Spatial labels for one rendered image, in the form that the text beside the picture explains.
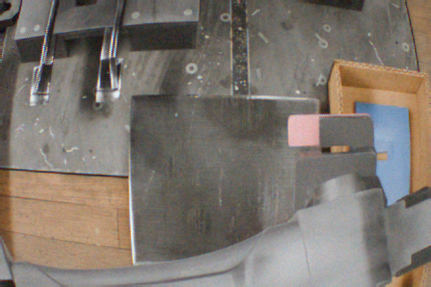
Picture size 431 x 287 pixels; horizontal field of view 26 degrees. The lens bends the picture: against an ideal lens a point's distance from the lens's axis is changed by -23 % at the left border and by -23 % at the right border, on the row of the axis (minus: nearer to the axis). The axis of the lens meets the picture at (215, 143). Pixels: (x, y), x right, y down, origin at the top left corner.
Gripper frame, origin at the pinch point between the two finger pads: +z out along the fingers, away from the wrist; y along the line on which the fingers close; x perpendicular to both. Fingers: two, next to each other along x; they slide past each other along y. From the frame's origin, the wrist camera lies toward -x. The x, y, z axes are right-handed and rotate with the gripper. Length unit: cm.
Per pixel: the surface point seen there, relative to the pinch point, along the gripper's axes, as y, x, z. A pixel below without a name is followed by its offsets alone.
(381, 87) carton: 2.3, -9.5, 21.3
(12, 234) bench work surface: -10.0, 30.6, 14.1
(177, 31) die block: 8.4, 10.8, 19.4
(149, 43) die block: 6.8, 13.5, 22.3
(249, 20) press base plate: 7.9, 3.9, 26.1
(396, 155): -4.0, -10.7, 17.7
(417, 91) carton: 2.1, -14.6, 21.1
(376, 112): -0.1, -8.5, 20.1
